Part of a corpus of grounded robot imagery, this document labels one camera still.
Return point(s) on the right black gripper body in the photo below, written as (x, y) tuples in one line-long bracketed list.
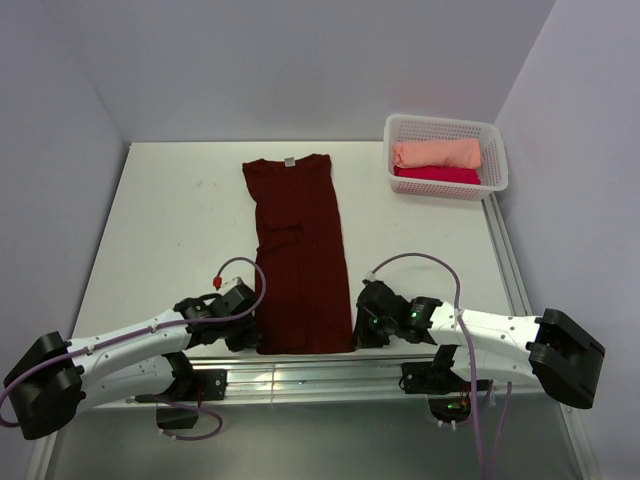
[(373, 332)]

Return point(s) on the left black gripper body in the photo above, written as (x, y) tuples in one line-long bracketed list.
[(240, 334)]

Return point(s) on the dark red t-shirt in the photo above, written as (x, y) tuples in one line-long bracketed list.
[(307, 308)]

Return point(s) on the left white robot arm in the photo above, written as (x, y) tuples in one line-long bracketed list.
[(58, 379)]

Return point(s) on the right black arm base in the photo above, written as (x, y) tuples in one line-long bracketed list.
[(449, 396)]

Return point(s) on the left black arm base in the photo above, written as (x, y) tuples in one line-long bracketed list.
[(180, 408)]

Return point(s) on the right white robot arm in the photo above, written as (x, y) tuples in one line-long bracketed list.
[(550, 351)]

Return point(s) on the rolled pink t-shirt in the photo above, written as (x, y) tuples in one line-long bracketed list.
[(441, 174)]

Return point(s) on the white plastic basket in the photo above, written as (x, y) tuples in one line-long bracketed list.
[(493, 171)]

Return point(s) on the rolled peach t-shirt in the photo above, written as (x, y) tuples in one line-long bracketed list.
[(460, 153)]

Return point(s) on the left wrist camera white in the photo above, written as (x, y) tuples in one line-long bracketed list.
[(222, 285)]

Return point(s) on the aluminium rail frame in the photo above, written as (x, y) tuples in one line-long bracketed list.
[(317, 417)]

